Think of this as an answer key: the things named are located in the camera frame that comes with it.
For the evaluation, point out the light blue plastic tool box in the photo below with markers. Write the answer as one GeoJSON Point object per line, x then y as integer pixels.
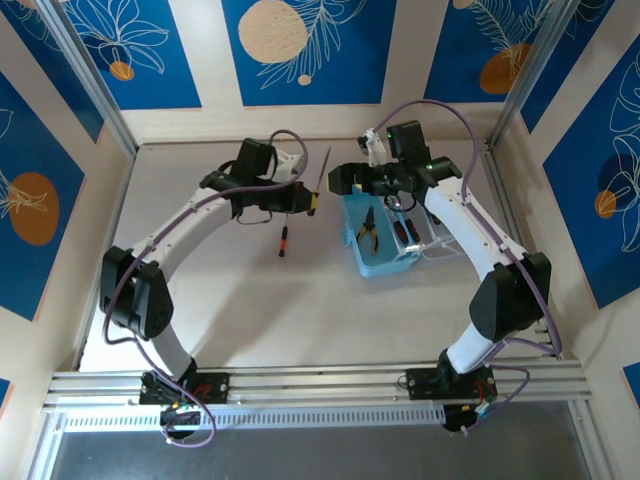
{"type": "Point", "coordinates": [355, 250]}

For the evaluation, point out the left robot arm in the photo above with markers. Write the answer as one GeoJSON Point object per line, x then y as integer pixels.
{"type": "Point", "coordinates": [140, 300]}

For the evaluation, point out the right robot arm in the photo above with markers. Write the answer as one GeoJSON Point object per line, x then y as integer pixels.
{"type": "Point", "coordinates": [505, 300]}

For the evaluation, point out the aluminium side strip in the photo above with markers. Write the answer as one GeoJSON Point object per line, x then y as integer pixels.
{"type": "Point", "coordinates": [117, 200]}

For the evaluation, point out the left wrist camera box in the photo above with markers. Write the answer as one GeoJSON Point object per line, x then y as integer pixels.
{"type": "Point", "coordinates": [290, 162]}

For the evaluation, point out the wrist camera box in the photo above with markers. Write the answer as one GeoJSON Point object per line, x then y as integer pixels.
{"type": "Point", "coordinates": [375, 147]}
{"type": "Point", "coordinates": [290, 162]}

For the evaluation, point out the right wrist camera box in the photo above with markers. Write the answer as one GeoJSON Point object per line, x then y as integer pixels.
{"type": "Point", "coordinates": [375, 147]}

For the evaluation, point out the aluminium side rail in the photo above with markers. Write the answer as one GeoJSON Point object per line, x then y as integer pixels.
{"type": "Point", "coordinates": [492, 165]}

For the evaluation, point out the blue floral wall panel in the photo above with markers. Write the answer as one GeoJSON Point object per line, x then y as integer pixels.
{"type": "Point", "coordinates": [565, 75]}
{"type": "Point", "coordinates": [35, 165]}
{"type": "Point", "coordinates": [310, 55]}
{"type": "Point", "coordinates": [50, 65]}
{"type": "Point", "coordinates": [465, 60]}
{"type": "Point", "coordinates": [590, 175]}
{"type": "Point", "coordinates": [145, 60]}

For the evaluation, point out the aluminium corner post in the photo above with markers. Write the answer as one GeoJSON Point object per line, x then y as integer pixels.
{"type": "Point", "coordinates": [85, 70]}
{"type": "Point", "coordinates": [530, 60]}

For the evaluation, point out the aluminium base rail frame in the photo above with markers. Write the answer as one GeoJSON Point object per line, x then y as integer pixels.
{"type": "Point", "coordinates": [320, 385]}

